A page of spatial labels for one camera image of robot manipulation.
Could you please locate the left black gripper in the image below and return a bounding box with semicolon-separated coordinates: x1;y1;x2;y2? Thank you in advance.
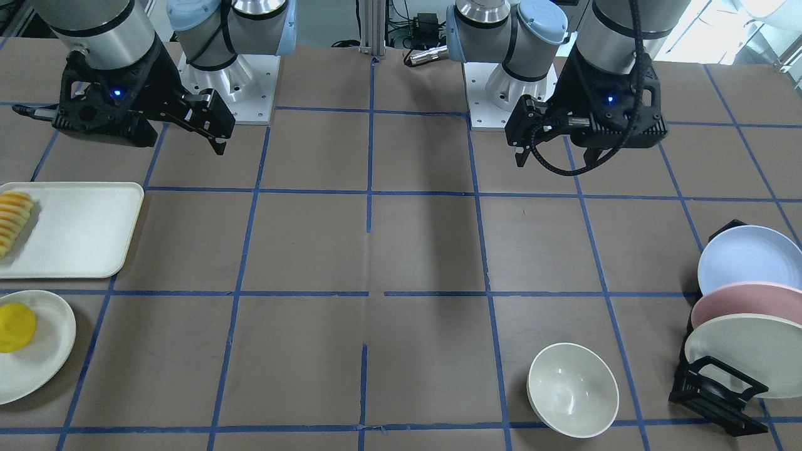
505;49;668;168

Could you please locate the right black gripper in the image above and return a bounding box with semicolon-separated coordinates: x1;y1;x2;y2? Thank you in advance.
52;48;236;156

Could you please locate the white bowl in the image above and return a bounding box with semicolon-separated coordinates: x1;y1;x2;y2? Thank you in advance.
525;343;620;439

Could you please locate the yellow lemon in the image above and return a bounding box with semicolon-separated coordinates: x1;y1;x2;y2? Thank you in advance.
1;302;38;353

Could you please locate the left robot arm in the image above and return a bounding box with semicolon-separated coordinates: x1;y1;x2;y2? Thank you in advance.
446;1;689;177

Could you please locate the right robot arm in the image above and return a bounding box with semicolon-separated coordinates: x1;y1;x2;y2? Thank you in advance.
14;1;297;156

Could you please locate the silver metal cylinder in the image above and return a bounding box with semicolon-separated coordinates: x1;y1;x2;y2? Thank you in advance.
404;45;449;68

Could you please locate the white rectangular tray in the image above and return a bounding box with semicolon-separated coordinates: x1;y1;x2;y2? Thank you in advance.
1;182;144;279

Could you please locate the blue plate in rack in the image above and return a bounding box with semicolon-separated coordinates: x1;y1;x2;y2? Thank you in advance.
697;225;801;294

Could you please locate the pink plate in rack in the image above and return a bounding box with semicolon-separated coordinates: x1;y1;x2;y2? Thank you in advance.
690;281;801;328

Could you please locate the white round plate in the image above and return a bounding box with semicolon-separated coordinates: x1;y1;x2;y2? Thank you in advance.
1;289;76;405

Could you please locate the white plate in rack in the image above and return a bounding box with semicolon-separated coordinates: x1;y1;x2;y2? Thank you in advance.
684;314;801;398

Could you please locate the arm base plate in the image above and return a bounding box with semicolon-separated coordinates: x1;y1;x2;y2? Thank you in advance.
463;62;558;132
177;54;281;125

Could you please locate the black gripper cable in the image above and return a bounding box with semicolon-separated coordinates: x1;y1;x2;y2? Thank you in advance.
529;0;649;176

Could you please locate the aluminium frame post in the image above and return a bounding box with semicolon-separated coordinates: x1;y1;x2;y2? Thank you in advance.
356;0;388;60

